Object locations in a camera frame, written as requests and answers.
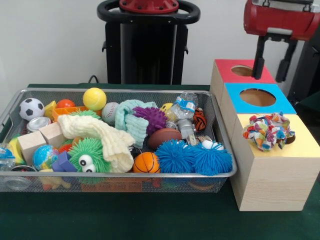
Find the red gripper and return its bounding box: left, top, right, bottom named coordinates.
left=243, top=0, right=320, bottom=83

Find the blue puffer toy with eyes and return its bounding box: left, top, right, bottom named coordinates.
left=191, top=139, right=233, bottom=176

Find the blue stringy puffer ball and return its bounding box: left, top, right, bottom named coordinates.
left=154, top=139, right=196, bottom=174

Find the cream knitted cloth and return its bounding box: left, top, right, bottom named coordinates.
left=57, top=114, right=136, bottom=173

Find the wooden box with three holes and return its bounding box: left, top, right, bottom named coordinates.
left=209, top=59, right=320, bottom=212

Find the silver mesh bin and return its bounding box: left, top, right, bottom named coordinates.
left=0, top=87, right=237, bottom=193

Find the black monitor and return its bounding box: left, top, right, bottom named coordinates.
left=287, top=39, right=320, bottom=101

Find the dark green table cloth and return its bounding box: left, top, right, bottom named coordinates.
left=298, top=93, right=320, bottom=131
left=0, top=83, right=320, bottom=240

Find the brown toy football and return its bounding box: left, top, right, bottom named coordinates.
left=147, top=128, right=183, bottom=150

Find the purple spiky ball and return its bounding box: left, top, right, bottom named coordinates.
left=132, top=106, right=168, bottom=136

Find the light blue cloth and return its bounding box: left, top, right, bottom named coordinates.
left=114, top=99, right=158, bottom=148

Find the orange toy basketball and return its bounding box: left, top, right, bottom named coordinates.
left=132, top=151, right=161, bottom=174

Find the white baseball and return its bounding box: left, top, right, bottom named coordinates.
left=101, top=101, right=120, bottom=125

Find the plain yellow ball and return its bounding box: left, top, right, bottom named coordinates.
left=82, top=87, right=108, bottom=111

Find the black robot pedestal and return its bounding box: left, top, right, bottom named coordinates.
left=96, top=0, right=201, bottom=85

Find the green stringy puffer ball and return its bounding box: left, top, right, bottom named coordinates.
left=67, top=143, right=112, bottom=174

